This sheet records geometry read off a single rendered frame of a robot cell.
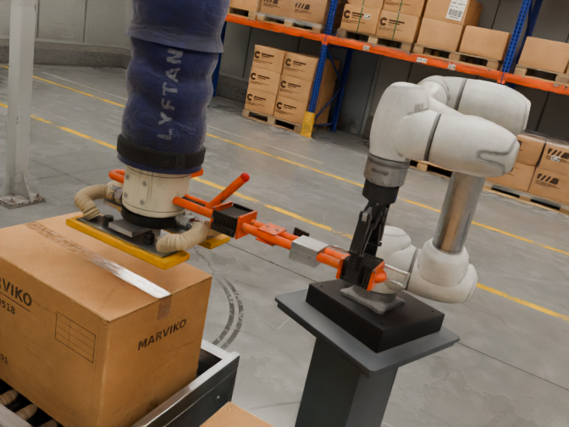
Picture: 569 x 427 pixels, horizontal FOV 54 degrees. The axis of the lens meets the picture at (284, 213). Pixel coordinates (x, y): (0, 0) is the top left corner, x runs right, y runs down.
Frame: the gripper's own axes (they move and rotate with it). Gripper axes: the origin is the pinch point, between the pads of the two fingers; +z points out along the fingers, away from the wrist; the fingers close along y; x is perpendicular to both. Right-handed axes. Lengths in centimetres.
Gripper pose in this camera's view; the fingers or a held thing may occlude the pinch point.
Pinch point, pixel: (360, 266)
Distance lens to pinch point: 129.0
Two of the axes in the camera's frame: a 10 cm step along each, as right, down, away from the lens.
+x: 8.6, 3.2, -4.0
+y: -4.8, 2.0, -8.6
